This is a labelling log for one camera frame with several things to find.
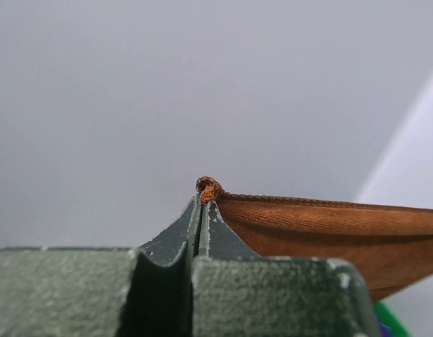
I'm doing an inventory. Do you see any orange brown towel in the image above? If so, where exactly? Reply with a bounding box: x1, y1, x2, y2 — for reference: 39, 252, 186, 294
196, 176, 433, 302

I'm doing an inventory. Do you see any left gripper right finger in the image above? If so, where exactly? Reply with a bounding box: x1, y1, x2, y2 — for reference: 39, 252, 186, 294
198, 201, 260, 260

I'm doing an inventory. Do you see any green plastic tray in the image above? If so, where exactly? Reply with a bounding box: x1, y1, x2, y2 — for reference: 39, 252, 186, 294
373, 302, 412, 337

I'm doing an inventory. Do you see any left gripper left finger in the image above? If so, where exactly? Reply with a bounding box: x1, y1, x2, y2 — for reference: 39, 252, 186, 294
123, 196, 201, 336

